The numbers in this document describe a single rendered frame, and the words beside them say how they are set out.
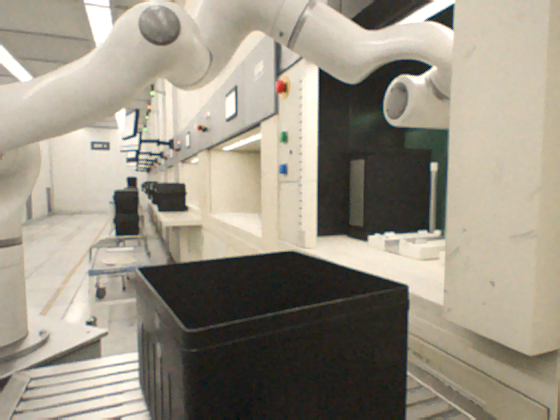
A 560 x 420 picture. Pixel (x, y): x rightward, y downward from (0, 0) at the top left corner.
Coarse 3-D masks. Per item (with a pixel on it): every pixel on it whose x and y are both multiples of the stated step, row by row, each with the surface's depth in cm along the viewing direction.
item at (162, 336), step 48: (144, 288) 47; (192, 288) 58; (240, 288) 62; (288, 288) 67; (336, 288) 56; (384, 288) 48; (144, 336) 48; (192, 336) 31; (240, 336) 33; (288, 336) 35; (336, 336) 38; (384, 336) 42; (144, 384) 49; (192, 384) 31; (240, 384) 33; (288, 384) 36; (336, 384) 39; (384, 384) 43
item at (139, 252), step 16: (96, 256) 300; (112, 256) 301; (144, 256) 301; (96, 272) 256; (112, 272) 260; (128, 272) 264; (96, 288) 300; (96, 304) 259; (112, 304) 263; (96, 320) 260
